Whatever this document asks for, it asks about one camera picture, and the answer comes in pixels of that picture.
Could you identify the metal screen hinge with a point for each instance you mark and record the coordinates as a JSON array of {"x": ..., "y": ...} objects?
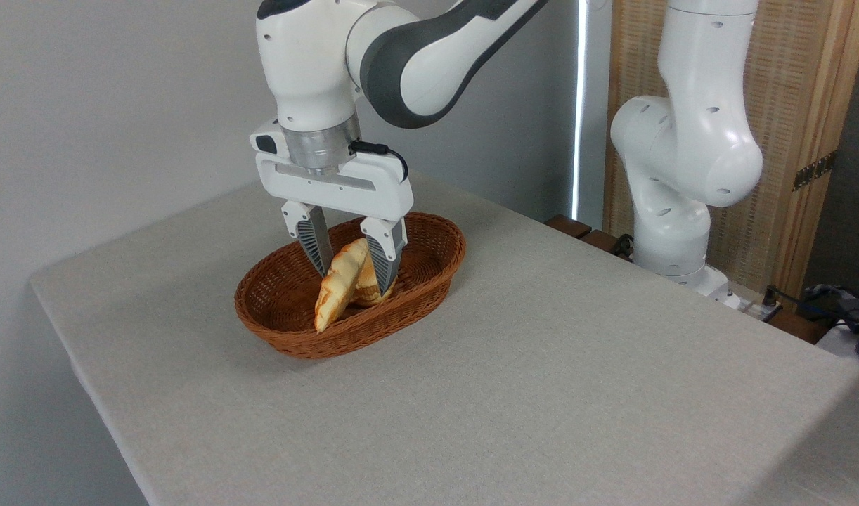
[{"x": 815, "y": 171}]

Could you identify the brown oval wicker basket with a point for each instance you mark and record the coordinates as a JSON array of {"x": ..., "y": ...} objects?
[{"x": 289, "y": 337}]

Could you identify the dark brown wooden platform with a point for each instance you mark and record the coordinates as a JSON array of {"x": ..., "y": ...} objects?
[{"x": 566, "y": 226}]

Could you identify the bright vertical light strip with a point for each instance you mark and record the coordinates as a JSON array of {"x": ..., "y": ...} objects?
[{"x": 578, "y": 105}]

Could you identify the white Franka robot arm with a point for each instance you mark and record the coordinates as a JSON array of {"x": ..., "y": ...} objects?
[{"x": 303, "y": 63}]

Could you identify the golden braided bread loaf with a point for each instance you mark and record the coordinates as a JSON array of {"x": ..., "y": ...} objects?
[{"x": 334, "y": 288}]

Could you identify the black power plug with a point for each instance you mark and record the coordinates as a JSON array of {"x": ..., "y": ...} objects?
[{"x": 770, "y": 296}]

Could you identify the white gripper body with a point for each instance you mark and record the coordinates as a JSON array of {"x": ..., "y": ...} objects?
[{"x": 373, "y": 193}]

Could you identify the grey linen tablecloth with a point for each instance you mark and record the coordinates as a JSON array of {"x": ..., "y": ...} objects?
[{"x": 542, "y": 386}]

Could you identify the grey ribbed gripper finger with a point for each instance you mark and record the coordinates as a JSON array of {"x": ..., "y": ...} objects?
[
  {"x": 386, "y": 253},
  {"x": 313, "y": 235}
]

